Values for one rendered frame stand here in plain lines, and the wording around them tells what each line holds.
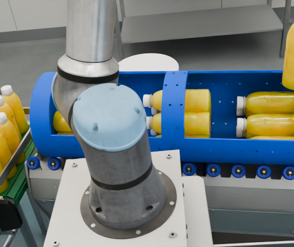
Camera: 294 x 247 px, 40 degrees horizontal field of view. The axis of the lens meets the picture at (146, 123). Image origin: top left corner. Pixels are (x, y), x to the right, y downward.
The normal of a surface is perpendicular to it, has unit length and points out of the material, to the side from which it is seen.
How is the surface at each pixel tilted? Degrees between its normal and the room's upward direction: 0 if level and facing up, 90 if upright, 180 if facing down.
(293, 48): 90
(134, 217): 72
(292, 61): 90
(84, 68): 40
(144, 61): 0
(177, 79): 6
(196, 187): 0
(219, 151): 98
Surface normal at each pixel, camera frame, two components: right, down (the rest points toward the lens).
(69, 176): -0.13, -0.80
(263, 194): -0.18, 0.29
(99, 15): 0.40, 0.48
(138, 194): 0.44, 0.18
